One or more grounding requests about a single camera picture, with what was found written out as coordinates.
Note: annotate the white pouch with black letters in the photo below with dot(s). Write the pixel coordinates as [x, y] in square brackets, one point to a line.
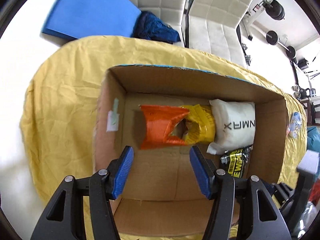
[234, 126]

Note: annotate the cardboard box with cow print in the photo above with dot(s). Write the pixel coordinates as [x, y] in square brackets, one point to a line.
[161, 196]

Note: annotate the teal bean bag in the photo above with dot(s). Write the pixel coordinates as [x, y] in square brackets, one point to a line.
[313, 139]

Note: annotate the yellow tablecloth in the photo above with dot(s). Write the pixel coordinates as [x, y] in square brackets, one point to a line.
[82, 108]

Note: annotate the orange snack packet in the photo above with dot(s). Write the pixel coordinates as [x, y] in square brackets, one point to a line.
[160, 124]

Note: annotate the dark wooden stool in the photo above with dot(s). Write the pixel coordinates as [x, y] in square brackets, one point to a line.
[311, 107]

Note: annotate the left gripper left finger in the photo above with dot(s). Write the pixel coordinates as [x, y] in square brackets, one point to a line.
[64, 215]

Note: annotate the white weight bench rack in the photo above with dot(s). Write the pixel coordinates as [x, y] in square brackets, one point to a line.
[255, 9]

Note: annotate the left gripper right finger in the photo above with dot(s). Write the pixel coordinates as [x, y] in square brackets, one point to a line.
[259, 218]

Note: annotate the yellow snack packet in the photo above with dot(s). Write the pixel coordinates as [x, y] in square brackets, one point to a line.
[200, 125]

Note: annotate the dark blue cloth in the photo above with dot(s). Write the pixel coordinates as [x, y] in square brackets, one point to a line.
[149, 27]

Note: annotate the blue tissue pack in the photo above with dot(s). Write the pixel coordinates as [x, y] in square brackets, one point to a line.
[294, 125]

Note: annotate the black shoe wipes pack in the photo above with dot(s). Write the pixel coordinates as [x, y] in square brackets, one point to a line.
[234, 162]

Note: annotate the barbell on floor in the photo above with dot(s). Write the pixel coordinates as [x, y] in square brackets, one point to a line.
[272, 38]

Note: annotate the right white padded chair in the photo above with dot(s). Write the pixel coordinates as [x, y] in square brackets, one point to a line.
[212, 28]

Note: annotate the blue foam mat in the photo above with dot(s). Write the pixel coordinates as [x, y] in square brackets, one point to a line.
[75, 19]

